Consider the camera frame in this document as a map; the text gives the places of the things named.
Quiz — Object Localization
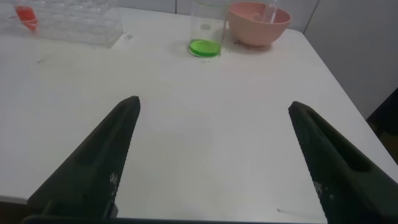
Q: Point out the clear plastic test tube rack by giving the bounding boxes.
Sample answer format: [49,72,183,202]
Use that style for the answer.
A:
[0,0,124,49]

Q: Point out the test tube with blue pigment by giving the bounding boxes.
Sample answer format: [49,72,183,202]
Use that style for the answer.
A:
[262,0,280,24]

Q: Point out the pink bowl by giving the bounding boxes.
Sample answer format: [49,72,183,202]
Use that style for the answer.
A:
[228,1,292,47]

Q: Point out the test tube with red pigment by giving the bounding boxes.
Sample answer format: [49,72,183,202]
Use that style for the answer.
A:
[14,5,39,32]

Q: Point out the clear glass beaker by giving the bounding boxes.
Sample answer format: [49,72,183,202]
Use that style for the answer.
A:
[188,0,231,58]

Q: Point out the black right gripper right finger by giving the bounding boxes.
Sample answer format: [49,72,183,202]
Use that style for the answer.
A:
[287,101,398,224]

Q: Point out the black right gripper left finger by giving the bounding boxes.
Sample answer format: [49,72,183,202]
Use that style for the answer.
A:
[27,95,141,219]

